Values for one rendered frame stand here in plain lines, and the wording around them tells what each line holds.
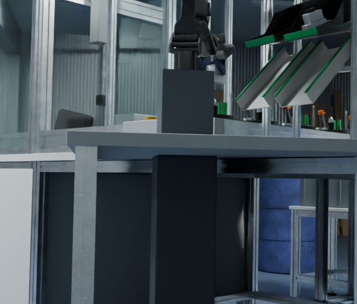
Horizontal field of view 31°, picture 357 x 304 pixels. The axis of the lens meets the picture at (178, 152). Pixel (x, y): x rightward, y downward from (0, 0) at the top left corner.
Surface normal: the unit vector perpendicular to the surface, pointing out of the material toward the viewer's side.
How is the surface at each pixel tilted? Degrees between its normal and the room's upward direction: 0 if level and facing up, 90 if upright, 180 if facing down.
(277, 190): 90
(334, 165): 90
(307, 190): 90
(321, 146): 90
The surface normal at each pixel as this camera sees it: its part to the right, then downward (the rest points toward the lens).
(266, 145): 0.13, -0.04
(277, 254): -0.49, -0.05
